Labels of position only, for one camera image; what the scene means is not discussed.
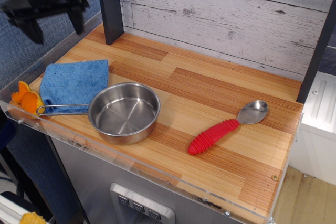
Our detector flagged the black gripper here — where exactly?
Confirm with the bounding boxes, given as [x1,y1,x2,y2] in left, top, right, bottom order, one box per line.
[1,0,89,45]

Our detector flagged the blue cloth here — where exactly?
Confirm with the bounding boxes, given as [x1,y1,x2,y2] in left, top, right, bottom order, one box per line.
[39,60,109,114]

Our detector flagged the orange plush fish toy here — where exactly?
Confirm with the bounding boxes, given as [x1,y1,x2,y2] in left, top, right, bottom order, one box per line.
[11,81,45,116]

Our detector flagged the stainless steel pan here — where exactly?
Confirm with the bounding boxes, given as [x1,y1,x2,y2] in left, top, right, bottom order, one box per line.
[36,82,161,145]

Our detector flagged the clear acrylic front guard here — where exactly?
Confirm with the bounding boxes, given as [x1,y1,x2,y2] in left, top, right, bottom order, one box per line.
[1,102,274,223]

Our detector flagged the stainless steel cabinet front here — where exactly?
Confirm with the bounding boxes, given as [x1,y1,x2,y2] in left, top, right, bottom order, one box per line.
[52,138,237,223]

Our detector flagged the orange yellow object bottom left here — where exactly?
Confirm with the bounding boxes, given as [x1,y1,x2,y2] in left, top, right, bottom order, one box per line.
[19,212,47,224]

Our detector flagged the silver button control panel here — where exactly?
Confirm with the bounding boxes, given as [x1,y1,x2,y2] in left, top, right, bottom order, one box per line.
[110,183,175,224]

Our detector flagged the white ribbed appliance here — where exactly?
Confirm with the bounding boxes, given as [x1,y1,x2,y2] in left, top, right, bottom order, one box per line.
[289,72,335,185]

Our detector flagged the dark grey left post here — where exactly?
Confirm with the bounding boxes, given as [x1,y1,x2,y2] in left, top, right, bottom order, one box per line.
[100,0,124,45]

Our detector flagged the dark grey post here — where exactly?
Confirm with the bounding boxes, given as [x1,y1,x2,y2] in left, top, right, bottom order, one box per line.
[100,0,124,45]
[296,0,335,104]

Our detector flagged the red handled metal spoon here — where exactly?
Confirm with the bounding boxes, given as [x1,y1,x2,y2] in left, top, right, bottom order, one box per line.
[187,100,268,155]

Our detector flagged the dark grey right post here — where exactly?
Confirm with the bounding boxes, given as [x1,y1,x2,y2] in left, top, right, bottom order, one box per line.
[296,0,335,104]

